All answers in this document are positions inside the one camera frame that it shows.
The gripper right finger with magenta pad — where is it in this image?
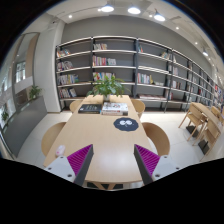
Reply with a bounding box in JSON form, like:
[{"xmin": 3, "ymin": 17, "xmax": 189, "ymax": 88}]
[{"xmin": 134, "ymin": 144, "xmax": 180, "ymax": 185}]

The wooden chair far right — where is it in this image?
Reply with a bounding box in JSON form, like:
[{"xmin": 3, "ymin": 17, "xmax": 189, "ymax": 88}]
[{"xmin": 131, "ymin": 99, "xmax": 145, "ymax": 117}]

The black book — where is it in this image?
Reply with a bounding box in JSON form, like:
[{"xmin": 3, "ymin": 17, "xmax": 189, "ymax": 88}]
[{"xmin": 78, "ymin": 104, "xmax": 102, "ymax": 114}]

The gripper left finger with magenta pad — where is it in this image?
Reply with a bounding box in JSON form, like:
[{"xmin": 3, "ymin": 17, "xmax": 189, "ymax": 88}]
[{"xmin": 45, "ymin": 144, "xmax": 94, "ymax": 186}]

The round dark mouse pad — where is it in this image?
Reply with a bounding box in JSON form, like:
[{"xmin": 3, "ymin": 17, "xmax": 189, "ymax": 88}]
[{"xmin": 114, "ymin": 117, "xmax": 139, "ymax": 132}]

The large grey bookshelf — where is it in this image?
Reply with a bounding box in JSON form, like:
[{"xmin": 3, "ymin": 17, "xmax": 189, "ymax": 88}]
[{"xmin": 55, "ymin": 36, "xmax": 224, "ymax": 111}]

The grey counter ledge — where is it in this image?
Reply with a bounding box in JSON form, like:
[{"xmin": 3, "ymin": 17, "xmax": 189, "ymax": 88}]
[{"xmin": 3, "ymin": 97, "xmax": 47, "ymax": 156}]

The wooden side chair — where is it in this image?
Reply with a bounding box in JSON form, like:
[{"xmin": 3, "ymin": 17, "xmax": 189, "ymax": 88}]
[{"xmin": 183, "ymin": 103, "xmax": 207, "ymax": 140}]

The stack of white books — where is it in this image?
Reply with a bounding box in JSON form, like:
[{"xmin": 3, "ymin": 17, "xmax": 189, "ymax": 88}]
[{"xmin": 101, "ymin": 102, "xmax": 128, "ymax": 116}]

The potted plant on counter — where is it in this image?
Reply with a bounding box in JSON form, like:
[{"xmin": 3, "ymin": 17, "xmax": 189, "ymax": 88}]
[{"xmin": 29, "ymin": 85, "xmax": 42, "ymax": 100}]

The green potted plant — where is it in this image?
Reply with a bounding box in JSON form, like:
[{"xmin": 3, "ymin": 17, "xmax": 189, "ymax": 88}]
[{"xmin": 87, "ymin": 76, "xmax": 126, "ymax": 102}]

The wooden chair near left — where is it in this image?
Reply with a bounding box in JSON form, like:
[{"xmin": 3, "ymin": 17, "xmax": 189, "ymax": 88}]
[{"xmin": 41, "ymin": 122, "xmax": 65, "ymax": 155}]

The wooden side table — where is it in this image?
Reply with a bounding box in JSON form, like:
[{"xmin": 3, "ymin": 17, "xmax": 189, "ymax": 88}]
[{"xmin": 193, "ymin": 103, "xmax": 223, "ymax": 158}]

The wooden chair near right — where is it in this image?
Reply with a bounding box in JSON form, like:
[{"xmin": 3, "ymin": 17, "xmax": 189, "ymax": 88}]
[{"xmin": 142, "ymin": 122, "xmax": 170, "ymax": 156}]

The wooden chair far left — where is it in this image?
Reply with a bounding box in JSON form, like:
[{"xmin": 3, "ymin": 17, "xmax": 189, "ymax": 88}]
[{"xmin": 69, "ymin": 100, "xmax": 82, "ymax": 113}]

